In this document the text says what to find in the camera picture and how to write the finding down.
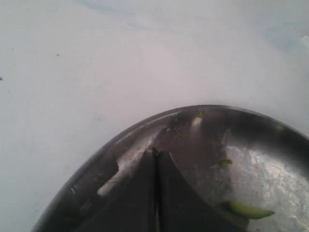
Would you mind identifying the small cucumber scrap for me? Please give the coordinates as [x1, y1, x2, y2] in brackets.
[212, 159, 233, 169]

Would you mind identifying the green cucumber slice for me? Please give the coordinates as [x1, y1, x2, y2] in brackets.
[220, 200, 275, 220]

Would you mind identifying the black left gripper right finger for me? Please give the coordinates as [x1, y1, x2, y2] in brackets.
[156, 151, 241, 232]

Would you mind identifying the round steel plate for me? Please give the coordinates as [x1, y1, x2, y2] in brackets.
[34, 105, 309, 232]

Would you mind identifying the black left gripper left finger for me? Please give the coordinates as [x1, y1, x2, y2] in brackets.
[75, 151, 156, 232]

